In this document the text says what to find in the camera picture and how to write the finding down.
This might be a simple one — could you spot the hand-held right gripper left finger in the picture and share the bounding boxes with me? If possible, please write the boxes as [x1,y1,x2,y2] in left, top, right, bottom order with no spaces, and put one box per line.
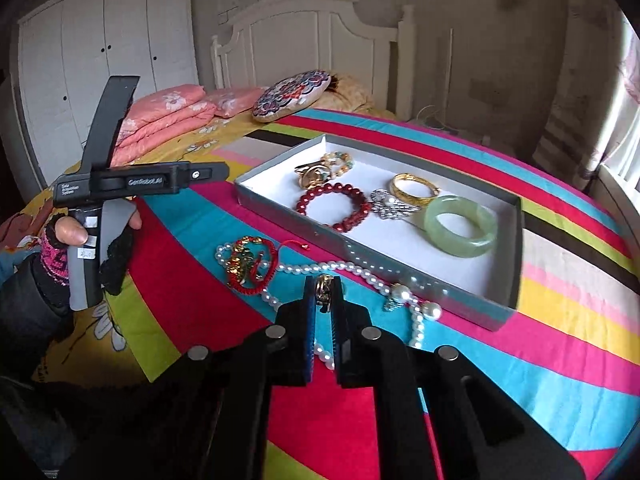
[170,276,321,480]

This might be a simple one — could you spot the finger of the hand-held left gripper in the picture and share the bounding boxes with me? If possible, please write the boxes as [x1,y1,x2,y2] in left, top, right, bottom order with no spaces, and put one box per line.
[82,76,141,168]
[189,161,230,188]

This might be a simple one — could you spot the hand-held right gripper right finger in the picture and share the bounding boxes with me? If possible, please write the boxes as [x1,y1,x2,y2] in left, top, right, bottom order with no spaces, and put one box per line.
[331,276,586,480]

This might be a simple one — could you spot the small gold charm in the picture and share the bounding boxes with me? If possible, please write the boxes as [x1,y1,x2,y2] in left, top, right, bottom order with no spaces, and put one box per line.
[315,274,337,312]

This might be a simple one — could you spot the red cord bracelet gold charms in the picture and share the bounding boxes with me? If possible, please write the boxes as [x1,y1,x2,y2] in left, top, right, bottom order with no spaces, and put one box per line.
[223,236,308,295]

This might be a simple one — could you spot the white pearl necklace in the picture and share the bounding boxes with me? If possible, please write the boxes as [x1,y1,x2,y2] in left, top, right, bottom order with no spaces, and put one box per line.
[216,242,443,372]

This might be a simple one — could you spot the gold butterfly brooch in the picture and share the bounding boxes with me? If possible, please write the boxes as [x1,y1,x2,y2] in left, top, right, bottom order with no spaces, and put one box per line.
[295,160,332,184]

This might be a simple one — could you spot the silver box with white lining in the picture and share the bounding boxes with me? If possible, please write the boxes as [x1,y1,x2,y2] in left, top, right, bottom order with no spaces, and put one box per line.
[234,133,525,332]

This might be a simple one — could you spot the dark red bead bracelet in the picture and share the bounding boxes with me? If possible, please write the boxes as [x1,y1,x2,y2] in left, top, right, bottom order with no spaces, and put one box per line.
[296,182,372,233]

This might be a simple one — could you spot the multicolour stone bead bracelet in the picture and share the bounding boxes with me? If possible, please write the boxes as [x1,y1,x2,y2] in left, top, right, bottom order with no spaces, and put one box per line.
[322,151,354,177]

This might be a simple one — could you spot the silver rhinestone brooch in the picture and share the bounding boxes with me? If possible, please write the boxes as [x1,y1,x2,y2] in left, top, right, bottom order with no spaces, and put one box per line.
[371,189,422,221]

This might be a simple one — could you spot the pale green jade bangle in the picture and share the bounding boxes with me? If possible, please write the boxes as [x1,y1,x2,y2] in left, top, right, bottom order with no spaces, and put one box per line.
[425,195,499,259]

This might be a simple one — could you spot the gold bangle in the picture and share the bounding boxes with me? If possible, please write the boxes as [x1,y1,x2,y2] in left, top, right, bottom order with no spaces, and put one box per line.
[390,173,442,207]

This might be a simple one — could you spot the person's left forearm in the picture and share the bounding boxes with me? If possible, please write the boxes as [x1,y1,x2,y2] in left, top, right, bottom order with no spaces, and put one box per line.
[0,247,76,361]

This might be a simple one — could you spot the person's left hand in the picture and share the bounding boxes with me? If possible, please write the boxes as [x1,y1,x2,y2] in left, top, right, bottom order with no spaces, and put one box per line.
[40,204,144,297]

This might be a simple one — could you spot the folded pink floral quilt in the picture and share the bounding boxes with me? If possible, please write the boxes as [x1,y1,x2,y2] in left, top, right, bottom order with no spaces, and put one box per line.
[111,85,217,166]

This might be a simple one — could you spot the pink floral pillow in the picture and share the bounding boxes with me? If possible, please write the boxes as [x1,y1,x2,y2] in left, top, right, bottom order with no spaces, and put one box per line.
[205,86,268,119]

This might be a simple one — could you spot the white wardrobe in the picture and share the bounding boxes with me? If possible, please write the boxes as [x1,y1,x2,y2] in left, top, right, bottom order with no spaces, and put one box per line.
[17,0,201,186]

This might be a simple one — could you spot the round patterned cushion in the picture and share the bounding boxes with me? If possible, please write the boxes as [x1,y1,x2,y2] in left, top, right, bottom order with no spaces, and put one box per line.
[251,71,332,123]

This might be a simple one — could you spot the colourful striped bedsheet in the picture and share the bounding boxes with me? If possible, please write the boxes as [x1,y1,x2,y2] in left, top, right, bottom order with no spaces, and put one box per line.
[105,107,636,480]

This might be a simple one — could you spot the beige quilted blanket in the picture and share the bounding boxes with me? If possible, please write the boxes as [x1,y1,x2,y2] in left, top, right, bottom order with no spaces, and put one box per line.
[325,74,376,112]

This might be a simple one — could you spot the white wooden headboard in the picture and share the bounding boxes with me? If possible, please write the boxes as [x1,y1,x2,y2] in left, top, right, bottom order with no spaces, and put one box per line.
[210,0,418,121]

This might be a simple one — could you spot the printed beige curtain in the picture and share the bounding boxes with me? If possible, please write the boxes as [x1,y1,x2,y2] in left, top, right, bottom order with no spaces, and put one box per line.
[532,25,640,192]

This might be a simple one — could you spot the window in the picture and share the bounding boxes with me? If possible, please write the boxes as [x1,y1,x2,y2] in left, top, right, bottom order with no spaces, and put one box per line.
[600,10,640,196]

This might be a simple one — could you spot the white charging cable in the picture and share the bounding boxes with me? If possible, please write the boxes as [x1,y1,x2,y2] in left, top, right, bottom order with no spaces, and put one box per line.
[414,105,453,132]

